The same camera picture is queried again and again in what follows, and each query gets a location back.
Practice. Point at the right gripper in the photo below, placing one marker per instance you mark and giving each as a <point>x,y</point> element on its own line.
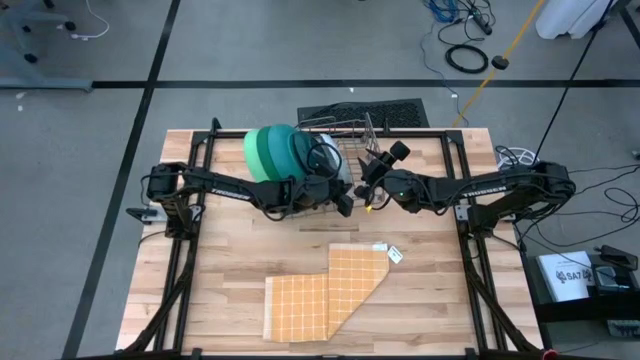
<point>390,182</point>

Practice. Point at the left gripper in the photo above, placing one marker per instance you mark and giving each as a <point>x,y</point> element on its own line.
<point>327,192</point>

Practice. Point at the small dark teal plate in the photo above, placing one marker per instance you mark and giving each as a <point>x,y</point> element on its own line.
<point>300,150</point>

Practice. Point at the dark green plate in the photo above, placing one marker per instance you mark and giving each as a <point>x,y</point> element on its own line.
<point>262,155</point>

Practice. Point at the light green plate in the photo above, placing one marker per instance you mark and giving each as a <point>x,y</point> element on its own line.
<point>249,155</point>

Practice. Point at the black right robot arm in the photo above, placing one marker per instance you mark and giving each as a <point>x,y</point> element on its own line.
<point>475,190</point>

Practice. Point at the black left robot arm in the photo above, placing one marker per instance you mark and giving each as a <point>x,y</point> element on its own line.
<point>220,190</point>

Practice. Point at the white cloth label tag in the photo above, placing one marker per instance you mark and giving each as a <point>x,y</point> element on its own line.
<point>395,255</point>

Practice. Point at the orange checked cloth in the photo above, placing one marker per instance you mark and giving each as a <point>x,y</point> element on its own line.
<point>300,310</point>

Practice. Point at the black round puck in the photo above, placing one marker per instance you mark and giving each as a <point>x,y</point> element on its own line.
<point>500,63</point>

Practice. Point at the black power strip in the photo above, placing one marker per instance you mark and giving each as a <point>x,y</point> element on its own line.
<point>482,22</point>

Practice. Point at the white printed booklet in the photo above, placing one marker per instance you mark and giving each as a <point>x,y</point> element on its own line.
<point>565,275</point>

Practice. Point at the black side cart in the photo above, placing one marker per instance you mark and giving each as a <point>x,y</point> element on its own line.
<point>575,312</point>

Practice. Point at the white cover bag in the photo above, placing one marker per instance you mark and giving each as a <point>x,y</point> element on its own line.
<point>570,20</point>

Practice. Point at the grey handheld device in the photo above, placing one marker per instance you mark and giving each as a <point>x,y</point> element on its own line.
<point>611,278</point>

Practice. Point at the black handheld device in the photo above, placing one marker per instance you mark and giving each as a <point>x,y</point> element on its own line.
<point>620,257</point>

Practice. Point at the desk with grey legs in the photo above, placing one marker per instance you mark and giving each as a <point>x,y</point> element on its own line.
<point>45,84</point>

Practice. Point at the black office chair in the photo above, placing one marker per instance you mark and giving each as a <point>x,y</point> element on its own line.
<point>31,58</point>

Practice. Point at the black metal rig frame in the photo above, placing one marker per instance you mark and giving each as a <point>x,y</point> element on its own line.
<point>230,134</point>

